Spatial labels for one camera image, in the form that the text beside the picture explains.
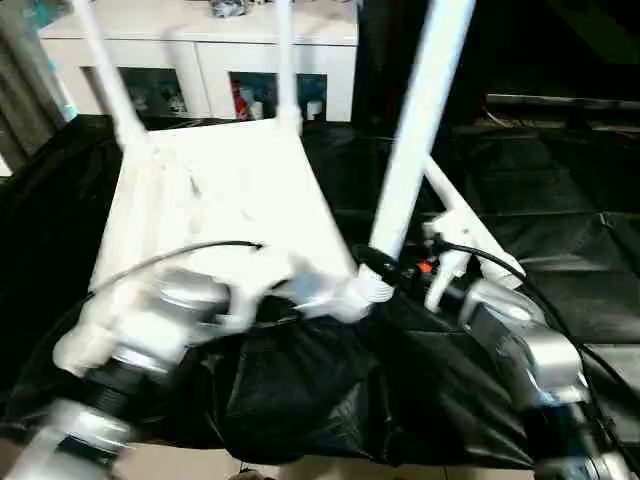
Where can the white plastic table leg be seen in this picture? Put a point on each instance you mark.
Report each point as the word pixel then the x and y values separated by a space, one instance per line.
pixel 450 195
pixel 110 75
pixel 425 100
pixel 287 65

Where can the white plastic table top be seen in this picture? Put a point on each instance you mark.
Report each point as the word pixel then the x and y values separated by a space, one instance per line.
pixel 225 175

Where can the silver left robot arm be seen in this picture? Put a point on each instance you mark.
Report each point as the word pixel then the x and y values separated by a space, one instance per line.
pixel 165 320

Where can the black work surface mat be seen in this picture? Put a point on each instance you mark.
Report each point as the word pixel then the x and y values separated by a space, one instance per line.
pixel 325 380

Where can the black left robot foot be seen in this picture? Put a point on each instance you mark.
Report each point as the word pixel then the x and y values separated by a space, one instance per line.
pixel 252 475

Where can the red item in cabinet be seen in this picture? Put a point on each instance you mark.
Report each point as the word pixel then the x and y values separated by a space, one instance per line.
pixel 240 100

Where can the white glass door cabinet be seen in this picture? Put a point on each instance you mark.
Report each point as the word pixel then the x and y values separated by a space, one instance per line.
pixel 225 55

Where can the grey figurine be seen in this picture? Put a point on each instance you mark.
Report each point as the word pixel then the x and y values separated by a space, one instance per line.
pixel 227 7

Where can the white teal patterned roll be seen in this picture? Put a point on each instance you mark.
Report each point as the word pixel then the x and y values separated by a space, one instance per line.
pixel 62 100

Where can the grey curtain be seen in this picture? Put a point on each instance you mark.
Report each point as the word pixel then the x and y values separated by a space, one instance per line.
pixel 25 100

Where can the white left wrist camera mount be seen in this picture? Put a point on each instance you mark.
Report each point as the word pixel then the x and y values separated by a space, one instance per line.
pixel 245 295

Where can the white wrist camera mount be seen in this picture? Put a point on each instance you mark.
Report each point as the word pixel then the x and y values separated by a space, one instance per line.
pixel 452 225
pixel 245 295

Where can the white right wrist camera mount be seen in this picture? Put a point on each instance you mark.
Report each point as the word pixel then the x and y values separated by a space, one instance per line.
pixel 452 225

